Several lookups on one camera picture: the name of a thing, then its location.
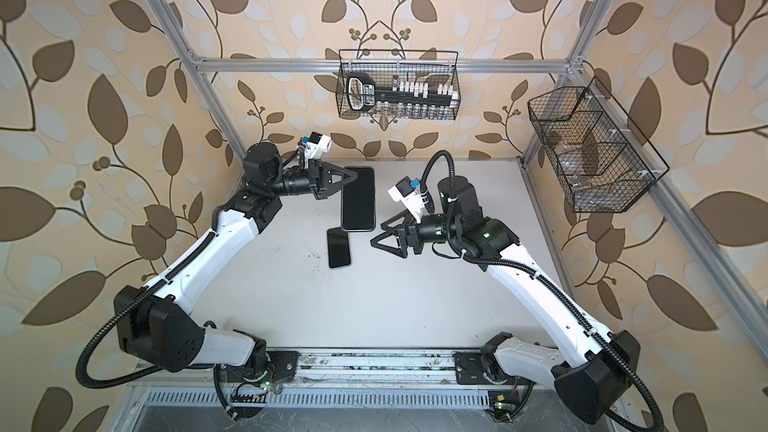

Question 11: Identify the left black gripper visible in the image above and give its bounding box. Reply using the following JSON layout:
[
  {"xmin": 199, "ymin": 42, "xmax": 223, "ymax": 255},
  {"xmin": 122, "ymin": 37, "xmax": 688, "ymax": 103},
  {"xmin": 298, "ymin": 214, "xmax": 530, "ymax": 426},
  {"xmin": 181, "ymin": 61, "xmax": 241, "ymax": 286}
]
[{"xmin": 264, "ymin": 161, "xmax": 355, "ymax": 200}]

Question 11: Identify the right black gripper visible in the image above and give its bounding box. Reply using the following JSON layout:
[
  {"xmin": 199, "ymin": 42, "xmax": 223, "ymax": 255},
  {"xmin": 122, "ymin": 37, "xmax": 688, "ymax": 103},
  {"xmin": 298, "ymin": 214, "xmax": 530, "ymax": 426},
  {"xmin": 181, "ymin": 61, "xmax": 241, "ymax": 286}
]
[{"xmin": 371, "ymin": 210, "xmax": 461, "ymax": 260}]

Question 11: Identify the black phone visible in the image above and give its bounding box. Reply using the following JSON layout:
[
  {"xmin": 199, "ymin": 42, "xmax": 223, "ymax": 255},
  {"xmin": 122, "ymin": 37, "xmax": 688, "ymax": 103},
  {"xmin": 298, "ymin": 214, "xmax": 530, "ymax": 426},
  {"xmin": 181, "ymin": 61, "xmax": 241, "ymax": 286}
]
[{"xmin": 341, "ymin": 167, "xmax": 376, "ymax": 232}]

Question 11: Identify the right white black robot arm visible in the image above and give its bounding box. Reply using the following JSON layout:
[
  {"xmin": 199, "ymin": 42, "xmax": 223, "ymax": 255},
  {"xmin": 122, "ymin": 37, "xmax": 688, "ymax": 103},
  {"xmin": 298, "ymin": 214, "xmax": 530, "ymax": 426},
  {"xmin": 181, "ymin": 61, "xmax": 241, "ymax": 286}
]
[{"xmin": 371, "ymin": 150, "xmax": 665, "ymax": 431}]

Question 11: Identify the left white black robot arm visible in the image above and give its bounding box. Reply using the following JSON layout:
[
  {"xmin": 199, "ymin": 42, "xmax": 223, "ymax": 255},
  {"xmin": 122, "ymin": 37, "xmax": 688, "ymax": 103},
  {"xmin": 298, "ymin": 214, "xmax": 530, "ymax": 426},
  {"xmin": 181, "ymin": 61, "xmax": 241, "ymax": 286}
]
[{"xmin": 75, "ymin": 140, "xmax": 358, "ymax": 421}]

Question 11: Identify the black smartphone on table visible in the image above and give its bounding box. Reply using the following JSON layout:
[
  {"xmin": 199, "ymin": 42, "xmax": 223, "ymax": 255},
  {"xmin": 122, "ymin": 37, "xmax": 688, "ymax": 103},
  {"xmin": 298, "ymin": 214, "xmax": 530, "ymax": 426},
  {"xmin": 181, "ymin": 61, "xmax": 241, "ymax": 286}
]
[{"xmin": 326, "ymin": 227, "xmax": 352, "ymax": 269}]

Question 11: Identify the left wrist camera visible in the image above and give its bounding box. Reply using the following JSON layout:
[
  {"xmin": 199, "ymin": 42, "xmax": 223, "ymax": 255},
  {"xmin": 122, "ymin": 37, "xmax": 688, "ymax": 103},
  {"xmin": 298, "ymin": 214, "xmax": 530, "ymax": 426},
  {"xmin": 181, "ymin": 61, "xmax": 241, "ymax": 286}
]
[{"xmin": 298, "ymin": 132, "xmax": 332, "ymax": 161}]

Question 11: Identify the back wire basket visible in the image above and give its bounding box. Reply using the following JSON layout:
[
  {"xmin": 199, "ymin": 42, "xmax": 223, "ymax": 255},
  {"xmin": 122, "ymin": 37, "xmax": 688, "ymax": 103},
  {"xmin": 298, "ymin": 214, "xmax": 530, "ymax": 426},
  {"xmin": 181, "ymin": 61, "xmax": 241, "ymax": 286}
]
[{"xmin": 335, "ymin": 47, "xmax": 462, "ymax": 121}]

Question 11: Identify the wire basket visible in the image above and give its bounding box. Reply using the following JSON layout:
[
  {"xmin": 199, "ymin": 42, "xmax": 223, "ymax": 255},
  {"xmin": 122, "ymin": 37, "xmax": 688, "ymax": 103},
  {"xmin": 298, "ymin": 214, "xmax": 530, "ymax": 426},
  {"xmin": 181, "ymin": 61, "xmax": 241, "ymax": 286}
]
[
  {"xmin": 527, "ymin": 77, "xmax": 670, "ymax": 213},
  {"xmin": 335, "ymin": 47, "xmax": 462, "ymax": 121}
]

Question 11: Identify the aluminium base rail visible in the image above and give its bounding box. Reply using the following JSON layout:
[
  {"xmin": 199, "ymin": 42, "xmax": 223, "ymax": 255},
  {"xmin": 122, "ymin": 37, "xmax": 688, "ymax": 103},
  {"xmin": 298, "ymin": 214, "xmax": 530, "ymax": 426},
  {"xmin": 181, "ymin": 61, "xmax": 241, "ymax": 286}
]
[{"xmin": 128, "ymin": 347, "xmax": 625, "ymax": 409}]

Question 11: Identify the right wire basket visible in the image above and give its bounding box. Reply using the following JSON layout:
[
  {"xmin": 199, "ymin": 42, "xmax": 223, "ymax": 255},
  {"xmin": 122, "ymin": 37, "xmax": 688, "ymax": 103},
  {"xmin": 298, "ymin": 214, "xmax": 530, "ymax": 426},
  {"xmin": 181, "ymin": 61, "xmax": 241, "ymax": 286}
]
[{"xmin": 527, "ymin": 77, "xmax": 670, "ymax": 213}]

